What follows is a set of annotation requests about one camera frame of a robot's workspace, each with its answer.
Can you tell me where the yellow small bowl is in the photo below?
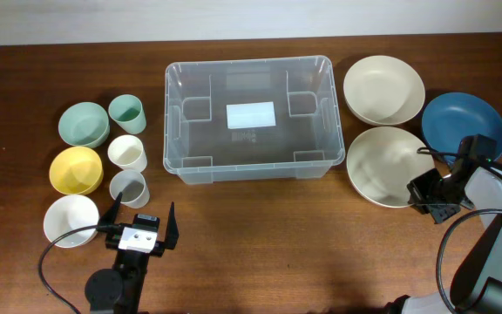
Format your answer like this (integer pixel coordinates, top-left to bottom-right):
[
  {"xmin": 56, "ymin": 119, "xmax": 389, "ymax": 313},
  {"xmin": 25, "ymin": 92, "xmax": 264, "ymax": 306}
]
[{"xmin": 49, "ymin": 147, "xmax": 104, "ymax": 195}]

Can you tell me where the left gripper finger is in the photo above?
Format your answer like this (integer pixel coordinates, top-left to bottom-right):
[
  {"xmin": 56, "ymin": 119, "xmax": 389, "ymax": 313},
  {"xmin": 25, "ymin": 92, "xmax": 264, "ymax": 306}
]
[
  {"xmin": 97, "ymin": 192, "xmax": 123, "ymax": 231},
  {"xmin": 164, "ymin": 202, "xmax": 180, "ymax": 250}
]

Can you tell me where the white small bowl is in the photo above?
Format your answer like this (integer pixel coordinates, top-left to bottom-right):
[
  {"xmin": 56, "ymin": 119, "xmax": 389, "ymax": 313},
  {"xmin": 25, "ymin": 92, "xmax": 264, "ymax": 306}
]
[{"xmin": 44, "ymin": 195, "xmax": 99, "ymax": 249}]

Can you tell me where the mint green small bowl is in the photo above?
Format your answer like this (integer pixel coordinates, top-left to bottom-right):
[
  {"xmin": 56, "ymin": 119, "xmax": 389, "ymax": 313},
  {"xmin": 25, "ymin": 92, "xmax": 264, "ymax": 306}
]
[{"xmin": 58, "ymin": 102, "xmax": 110, "ymax": 148}]

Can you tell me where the clear plastic storage bin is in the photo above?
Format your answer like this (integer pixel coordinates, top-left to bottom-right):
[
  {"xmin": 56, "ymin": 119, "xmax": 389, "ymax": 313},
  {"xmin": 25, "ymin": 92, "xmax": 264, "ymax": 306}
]
[{"xmin": 163, "ymin": 55, "xmax": 345, "ymax": 185}]

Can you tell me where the beige bowl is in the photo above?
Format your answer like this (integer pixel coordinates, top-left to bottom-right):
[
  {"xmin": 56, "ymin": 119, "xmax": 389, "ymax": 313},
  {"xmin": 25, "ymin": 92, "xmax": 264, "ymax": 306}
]
[
  {"xmin": 343, "ymin": 55, "xmax": 425, "ymax": 126},
  {"xmin": 346, "ymin": 126, "xmax": 435, "ymax": 208}
]

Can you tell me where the dark blue bowl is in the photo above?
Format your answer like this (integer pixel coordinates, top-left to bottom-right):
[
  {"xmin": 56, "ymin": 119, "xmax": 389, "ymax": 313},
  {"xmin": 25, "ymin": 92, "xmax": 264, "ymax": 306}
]
[{"xmin": 422, "ymin": 92, "xmax": 502, "ymax": 160}]

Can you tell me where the cream white cup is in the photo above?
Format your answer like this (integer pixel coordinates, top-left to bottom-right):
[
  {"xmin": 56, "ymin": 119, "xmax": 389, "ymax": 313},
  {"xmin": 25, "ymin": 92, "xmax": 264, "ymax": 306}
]
[{"xmin": 107, "ymin": 134, "xmax": 147, "ymax": 173}]

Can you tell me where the mint green cup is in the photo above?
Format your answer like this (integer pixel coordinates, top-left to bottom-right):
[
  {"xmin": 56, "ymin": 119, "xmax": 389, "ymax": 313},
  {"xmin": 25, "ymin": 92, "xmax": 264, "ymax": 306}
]
[{"xmin": 108, "ymin": 94, "xmax": 146, "ymax": 134}]

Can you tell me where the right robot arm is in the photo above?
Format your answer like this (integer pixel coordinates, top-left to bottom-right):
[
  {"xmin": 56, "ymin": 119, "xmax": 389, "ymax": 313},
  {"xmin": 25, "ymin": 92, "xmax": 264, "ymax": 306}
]
[{"xmin": 383, "ymin": 134, "xmax": 502, "ymax": 314}]

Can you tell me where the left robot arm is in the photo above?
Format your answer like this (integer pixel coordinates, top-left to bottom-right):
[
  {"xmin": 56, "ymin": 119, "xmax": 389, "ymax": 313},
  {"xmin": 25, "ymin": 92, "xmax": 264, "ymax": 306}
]
[{"xmin": 85, "ymin": 194, "xmax": 180, "ymax": 313}]

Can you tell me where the grey translucent cup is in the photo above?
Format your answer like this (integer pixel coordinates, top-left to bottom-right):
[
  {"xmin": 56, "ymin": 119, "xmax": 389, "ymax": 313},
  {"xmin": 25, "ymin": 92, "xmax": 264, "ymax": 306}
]
[{"xmin": 109, "ymin": 170, "xmax": 150, "ymax": 208}]

